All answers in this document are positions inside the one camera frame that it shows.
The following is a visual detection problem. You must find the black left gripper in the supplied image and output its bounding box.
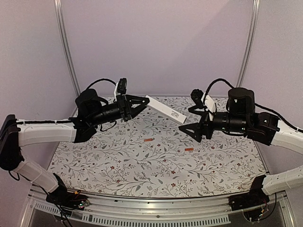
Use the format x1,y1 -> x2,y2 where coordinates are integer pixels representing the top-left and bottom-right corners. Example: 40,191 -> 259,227
89,94 -> 149,126

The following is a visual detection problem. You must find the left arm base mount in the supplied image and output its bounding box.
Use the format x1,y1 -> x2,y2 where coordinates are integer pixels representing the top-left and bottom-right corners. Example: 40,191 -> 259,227
46,174 -> 90,210

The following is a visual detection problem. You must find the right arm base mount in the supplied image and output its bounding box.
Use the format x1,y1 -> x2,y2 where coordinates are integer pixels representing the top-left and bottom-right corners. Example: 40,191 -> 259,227
228,175 -> 269,222

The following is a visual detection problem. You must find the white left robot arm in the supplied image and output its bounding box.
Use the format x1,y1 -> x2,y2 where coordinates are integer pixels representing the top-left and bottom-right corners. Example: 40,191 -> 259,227
0,88 -> 150,205

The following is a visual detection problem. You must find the floral patterned table mat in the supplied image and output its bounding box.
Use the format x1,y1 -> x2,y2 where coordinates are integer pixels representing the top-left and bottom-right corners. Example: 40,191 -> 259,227
48,109 -> 267,198

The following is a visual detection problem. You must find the left black camera cable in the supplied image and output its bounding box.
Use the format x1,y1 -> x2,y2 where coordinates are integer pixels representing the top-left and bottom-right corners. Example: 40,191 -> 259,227
85,78 -> 118,92

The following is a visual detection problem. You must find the right aluminium frame post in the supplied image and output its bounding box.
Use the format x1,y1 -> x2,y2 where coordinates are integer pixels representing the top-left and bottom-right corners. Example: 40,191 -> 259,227
236,0 -> 260,87

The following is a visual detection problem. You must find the white remote control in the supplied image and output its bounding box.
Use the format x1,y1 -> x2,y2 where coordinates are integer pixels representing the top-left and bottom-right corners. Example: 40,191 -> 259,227
145,95 -> 187,125

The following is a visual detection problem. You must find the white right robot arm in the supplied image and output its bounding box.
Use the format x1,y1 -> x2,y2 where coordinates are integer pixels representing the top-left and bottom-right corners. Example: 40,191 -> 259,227
179,87 -> 303,154

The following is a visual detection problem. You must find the left aluminium frame post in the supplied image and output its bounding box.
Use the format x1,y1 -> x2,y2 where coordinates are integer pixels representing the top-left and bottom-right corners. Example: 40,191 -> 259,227
53,0 -> 81,96

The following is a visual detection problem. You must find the right black camera cable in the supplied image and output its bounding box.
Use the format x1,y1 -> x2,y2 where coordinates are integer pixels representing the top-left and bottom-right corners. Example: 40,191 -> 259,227
205,78 -> 237,96

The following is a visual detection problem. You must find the front aluminium rail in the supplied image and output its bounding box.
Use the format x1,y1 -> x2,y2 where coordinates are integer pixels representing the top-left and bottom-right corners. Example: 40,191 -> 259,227
20,186 -> 296,227

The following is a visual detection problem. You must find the black camera cable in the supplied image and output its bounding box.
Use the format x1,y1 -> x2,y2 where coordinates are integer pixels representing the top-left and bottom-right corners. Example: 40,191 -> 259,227
85,78 -> 118,92
205,78 -> 237,96

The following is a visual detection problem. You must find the aluminium frame post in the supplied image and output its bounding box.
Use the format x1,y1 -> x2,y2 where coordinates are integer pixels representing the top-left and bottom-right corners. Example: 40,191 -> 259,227
53,0 -> 81,96
236,0 -> 260,87

